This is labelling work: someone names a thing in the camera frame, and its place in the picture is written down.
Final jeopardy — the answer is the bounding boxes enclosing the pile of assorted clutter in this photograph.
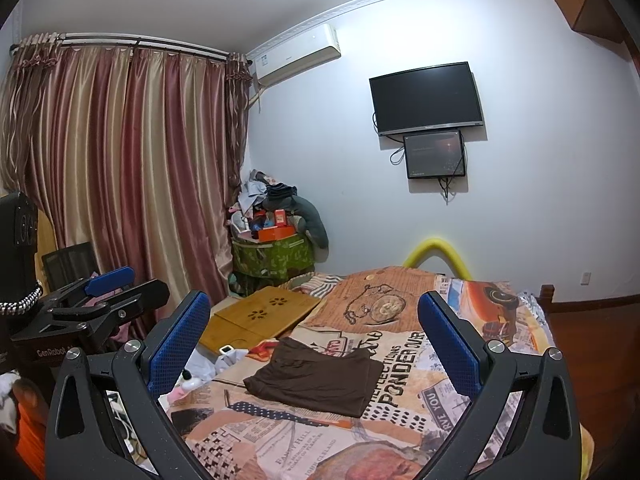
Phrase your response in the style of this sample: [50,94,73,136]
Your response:
[229,169,301,233]

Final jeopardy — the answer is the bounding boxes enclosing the grey plush toy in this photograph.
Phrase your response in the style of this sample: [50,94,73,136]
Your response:
[262,194,329,248]

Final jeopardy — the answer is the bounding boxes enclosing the green fabric storage box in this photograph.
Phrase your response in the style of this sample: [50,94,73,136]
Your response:
[231,235,316,291]

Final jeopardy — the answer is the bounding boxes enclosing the orange cardboard box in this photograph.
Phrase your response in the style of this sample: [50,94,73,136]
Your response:
[250,224,296,242]

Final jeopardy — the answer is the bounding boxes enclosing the black mesh chair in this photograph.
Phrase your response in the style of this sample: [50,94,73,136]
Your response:
[41,241,98,293]

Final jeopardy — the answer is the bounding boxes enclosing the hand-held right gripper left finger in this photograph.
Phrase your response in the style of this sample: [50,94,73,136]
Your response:
[45,290,211,480]

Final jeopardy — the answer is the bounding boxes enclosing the black wall television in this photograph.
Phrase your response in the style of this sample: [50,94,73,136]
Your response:
[369,61,486,137]

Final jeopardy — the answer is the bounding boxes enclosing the printed blanket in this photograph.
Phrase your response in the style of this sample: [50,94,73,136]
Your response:
[165,265,596,480]

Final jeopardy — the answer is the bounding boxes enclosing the white pink bottle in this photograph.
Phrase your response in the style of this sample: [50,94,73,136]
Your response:
[167,370,203,405]

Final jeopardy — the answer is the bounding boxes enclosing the brown garment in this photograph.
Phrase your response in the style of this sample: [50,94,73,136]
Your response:
[243,337,385,418]

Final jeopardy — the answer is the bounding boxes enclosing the metal curtain rod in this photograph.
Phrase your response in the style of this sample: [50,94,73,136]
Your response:
[10,31,248,63]

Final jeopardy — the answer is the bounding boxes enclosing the white air conditioner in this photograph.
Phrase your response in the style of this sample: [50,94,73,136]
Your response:
[246,23,342,87]

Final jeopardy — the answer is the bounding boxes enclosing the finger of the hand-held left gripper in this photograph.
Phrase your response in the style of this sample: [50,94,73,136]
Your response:
[47,266,136,313]
[52,280,171,333]

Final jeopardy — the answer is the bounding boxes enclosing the wooden lap desk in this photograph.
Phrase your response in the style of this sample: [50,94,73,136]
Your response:
[199,286,322,356]

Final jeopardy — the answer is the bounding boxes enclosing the orange cloth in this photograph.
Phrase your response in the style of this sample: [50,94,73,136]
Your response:
[15,395,51,467]

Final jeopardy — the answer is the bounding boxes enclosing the striped pink curtain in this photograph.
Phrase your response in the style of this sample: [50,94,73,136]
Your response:
[0,32,251,306]

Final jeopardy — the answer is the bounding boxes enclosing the small wall monitor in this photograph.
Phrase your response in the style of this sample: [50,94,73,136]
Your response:
[403,130,467,179]

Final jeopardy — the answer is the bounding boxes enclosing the white plastic bag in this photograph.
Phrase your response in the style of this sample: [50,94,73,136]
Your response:
[187,347,248,380]

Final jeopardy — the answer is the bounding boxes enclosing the yellow foam tube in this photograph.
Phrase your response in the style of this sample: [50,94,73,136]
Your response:
[402,236,473,281]

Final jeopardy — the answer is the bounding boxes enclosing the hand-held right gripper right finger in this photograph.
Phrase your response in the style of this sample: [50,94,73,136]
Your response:
[419,290,583,480]

